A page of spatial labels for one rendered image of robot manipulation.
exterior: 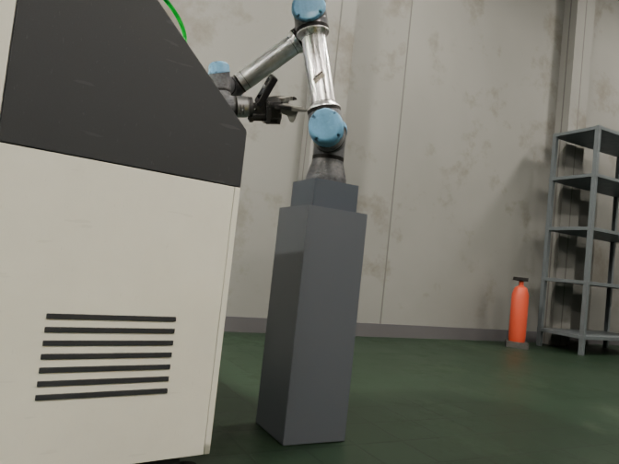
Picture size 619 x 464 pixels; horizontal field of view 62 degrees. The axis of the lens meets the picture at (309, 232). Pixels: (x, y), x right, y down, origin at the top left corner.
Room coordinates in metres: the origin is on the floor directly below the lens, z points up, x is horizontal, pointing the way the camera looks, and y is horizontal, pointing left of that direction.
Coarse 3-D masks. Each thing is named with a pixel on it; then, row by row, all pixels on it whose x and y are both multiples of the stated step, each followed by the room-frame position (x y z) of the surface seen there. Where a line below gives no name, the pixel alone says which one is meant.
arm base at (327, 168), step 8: (312, 160) 1.87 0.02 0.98; (320, 160) 1.84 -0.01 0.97; (328, 160) 1.83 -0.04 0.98; (336, 160) 1.84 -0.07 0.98; (312, 168) 1.85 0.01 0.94; (320, 168) 1.84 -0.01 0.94; (328, 168) 1.82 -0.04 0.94; (336, 168) 1.83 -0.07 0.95; (312, 176) 1.83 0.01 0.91; (320, 176) 1.82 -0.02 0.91; (328, 176) 1.82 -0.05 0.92; (336, 176) 1.83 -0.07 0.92; (344, 176) 1.88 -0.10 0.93
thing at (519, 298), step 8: (520, 280) 5.07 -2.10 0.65; (528, 280) 5.05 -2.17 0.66; (520, 288) 5.05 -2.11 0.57; (512, 296) 5.10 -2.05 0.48; (520, 296) 5.03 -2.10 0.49; (528, 296) 5.05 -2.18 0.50; (512, 304) 5.09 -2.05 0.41; (520, 304) 5.03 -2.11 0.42; (528, 304) 5.06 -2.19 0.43; (512, 312) 5.08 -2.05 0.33; (520, 312) 5.03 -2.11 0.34; (512, 320) 5.07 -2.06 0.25; (520, 320) 5.03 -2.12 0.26; (512, 328) 5.06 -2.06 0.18; (520, 328) 5.03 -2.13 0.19; (512, 336) 5.06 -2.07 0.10; (520, 336) 5.03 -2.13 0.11; (512, 344) 5.01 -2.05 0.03; (520, 344) 4.99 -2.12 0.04; (528, 344) 4.97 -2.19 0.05
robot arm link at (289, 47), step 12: (288, 36) 1.88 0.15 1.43; (276, 48) 1.88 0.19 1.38; (288, 48) 1.87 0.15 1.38; (300, 48) 1.88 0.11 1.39; (264, 60) 1.88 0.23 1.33; (276, 60) 1.88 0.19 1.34; (288, 60) 1.91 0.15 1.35; (240, 72) 1.90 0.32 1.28; (252, 72) 1.89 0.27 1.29; (264, 72) 1.90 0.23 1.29; (240, 84) 1.90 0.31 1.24; (252, 84) 1.91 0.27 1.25
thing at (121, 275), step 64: (0, 192) 1.10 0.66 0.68; (64, 192) 1.17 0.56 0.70; (128, 192) 1.25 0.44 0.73; (192, 192) 1.34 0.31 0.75; (0, 256) 1.10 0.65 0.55; (64, 256) 1.18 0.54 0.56; (128, 256) 1.26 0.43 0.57; (192, 256) 1.35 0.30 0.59; (0, 320) 1.11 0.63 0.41; (64, 320) 1.19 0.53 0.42; (128, 320) 1.27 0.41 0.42; (192, 320) 1.36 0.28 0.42; (0, 384) 1.12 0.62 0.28; (64, 384) 1.19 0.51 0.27; (128, 384) 1.28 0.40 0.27; (192, 384) 1.37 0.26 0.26; (0, 448) 1.13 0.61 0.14; (64, 448) 1.21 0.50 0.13; (128, 448) 1.29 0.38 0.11; (192, 448) 1.38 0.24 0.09
